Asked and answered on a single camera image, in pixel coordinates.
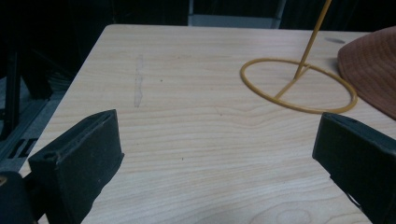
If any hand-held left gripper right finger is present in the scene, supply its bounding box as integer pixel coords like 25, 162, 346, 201
312, 112, 396, 224

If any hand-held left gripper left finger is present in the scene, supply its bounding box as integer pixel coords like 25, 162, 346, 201
27, 108, 125, 224

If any black metal stand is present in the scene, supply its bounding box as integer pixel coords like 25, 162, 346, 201
0, 46, 54, 142

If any brown corduroy hat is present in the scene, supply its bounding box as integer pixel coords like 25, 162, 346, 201
337, 25, 396, 120

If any yellow wire hat stand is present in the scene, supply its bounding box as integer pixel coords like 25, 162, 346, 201
239, 0, 359, 115

